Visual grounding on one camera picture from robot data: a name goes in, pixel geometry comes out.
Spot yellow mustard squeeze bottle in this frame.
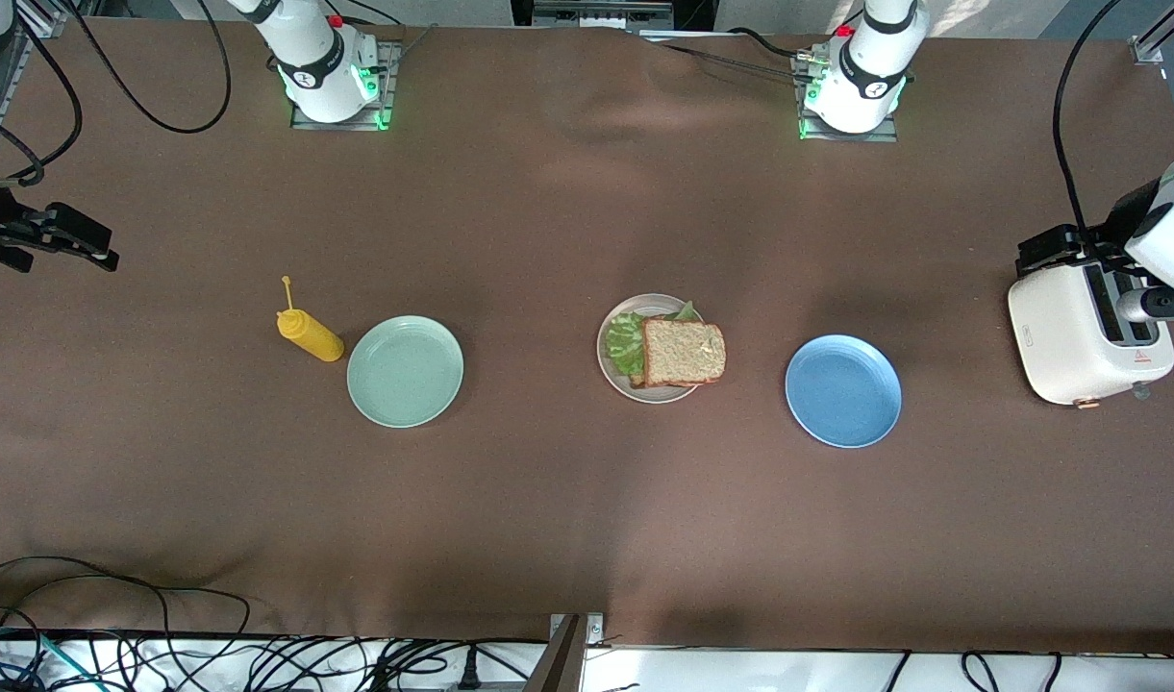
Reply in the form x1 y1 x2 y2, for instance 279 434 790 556
276 276 345 363

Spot green lettuce leaf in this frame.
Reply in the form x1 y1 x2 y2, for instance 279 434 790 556
604 300 698 378

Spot blue plate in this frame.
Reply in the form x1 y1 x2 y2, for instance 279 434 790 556
785 334 903 450

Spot green plate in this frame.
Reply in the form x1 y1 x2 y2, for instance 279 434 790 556
346 315 465 429

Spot beige plate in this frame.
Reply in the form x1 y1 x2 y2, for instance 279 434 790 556
596 293 711 405

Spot white toaster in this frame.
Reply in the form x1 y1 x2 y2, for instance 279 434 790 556
1007 246 1174 409

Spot black equipment stand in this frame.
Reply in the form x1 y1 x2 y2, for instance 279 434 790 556
510 0 717 32

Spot brown table cloth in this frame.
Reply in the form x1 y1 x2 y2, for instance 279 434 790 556
0 17 1174 655

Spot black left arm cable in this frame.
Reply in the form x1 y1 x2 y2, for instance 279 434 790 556
1052 0 1150 280

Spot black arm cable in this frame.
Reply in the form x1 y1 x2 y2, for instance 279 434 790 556
0 0 234 188
1052 0 1150 280

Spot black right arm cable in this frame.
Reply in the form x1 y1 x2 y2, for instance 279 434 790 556
0 0 234 188

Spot aluminium frame profile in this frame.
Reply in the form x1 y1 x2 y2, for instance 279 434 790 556
5 0 68 39
1130 0 1174 66

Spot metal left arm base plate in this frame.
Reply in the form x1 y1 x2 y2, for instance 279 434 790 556
793 53 900 143

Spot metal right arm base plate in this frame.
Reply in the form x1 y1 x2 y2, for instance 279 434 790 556
291 40 400 131

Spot long black loose cable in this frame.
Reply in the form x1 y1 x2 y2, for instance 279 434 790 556
0 556 253 664

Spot black base power cable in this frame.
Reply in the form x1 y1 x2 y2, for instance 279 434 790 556
644 27 823 87

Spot teal cable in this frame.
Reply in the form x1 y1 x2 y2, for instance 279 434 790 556
0 625 83 692

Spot metal frame post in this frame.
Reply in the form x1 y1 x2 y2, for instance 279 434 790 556
524 612 607 692

